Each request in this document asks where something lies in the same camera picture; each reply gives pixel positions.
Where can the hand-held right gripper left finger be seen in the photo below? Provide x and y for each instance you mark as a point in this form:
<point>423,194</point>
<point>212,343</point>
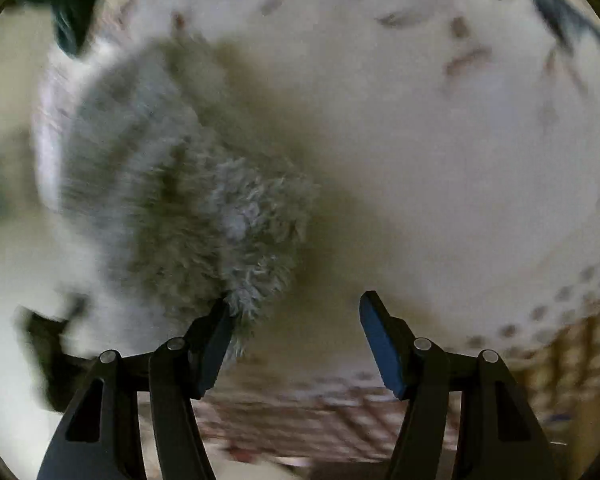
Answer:
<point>217,347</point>

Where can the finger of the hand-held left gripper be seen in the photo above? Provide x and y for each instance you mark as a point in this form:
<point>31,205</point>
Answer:
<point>55,355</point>

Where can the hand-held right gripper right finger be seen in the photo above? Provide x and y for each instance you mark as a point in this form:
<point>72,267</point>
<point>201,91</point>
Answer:
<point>382,352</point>

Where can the grey fleece pants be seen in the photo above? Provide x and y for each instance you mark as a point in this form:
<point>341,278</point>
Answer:
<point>190,210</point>

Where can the floral quilt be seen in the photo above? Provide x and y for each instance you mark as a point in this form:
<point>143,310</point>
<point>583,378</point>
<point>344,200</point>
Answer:
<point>430,160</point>

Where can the dark green fleece blanket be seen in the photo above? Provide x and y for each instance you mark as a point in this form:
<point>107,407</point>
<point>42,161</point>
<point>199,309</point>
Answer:
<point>70,5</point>

